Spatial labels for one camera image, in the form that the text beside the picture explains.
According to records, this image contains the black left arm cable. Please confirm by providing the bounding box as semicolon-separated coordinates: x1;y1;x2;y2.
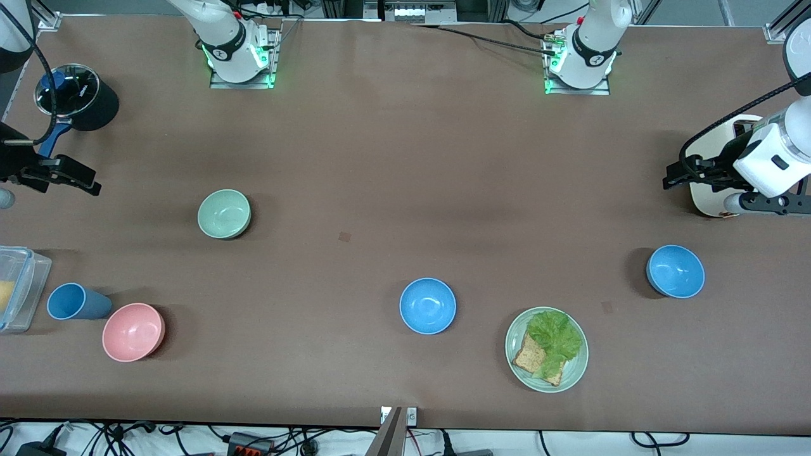
679;76;811;179

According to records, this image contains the green lettuce leaf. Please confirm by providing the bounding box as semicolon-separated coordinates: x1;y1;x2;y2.
527;309;583;379

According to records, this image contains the glass pot lid blue knob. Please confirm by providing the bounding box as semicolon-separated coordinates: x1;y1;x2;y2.
34;63;101;118

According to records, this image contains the gray control box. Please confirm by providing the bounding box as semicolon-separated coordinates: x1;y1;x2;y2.
364;0;458;23

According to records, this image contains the brown bread slice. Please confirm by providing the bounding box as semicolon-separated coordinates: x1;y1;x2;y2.
512;332;565;387

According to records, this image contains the clear plastic food container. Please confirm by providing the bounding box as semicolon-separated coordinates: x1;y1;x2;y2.
0;246;53;334

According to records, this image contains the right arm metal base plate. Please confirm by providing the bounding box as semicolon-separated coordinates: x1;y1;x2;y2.
209;28;281;89

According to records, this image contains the black looped floor cable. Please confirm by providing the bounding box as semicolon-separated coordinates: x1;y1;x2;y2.
630;431;691;448

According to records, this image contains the aluminium frame corner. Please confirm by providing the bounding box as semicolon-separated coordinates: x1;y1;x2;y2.
30;0;62;32
763;0;811;43

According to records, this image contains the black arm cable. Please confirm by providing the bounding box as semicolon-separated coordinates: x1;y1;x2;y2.
0;0;59;148
679;76;811;179

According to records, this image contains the blue plastic cup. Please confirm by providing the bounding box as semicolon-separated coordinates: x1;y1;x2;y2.
47;282;113;320

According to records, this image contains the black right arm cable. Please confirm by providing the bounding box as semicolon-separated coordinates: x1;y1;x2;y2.
0;0;59;148

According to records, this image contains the gray metal post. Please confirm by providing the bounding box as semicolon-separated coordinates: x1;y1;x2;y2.
366;407;404;456

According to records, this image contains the black power adapter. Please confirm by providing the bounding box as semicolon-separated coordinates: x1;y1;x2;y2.
15;441;67;456

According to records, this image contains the pale green bowl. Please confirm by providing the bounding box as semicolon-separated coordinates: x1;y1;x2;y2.
198;189;252;241

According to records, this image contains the pink bowl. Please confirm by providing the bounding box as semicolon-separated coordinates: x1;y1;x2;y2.
102;303;167;363

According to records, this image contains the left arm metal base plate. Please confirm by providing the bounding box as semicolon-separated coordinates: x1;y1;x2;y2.
544;30;613;96

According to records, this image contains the blue bowl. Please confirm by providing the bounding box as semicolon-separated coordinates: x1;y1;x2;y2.
646;245;705;299
399;278;457;335

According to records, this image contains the black orange power strip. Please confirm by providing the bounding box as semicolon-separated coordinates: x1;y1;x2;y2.
227;431;274;456

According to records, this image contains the black pot blue handle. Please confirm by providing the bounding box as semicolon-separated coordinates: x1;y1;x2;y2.
37;77;120;160

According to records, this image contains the cream white toaster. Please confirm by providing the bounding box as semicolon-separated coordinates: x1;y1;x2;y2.
686;114;769;219

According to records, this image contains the pale green plate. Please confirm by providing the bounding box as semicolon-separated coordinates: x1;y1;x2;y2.
505;307;589;393

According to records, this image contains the long black table cable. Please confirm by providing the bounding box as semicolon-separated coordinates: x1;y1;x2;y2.
411;23;559;56

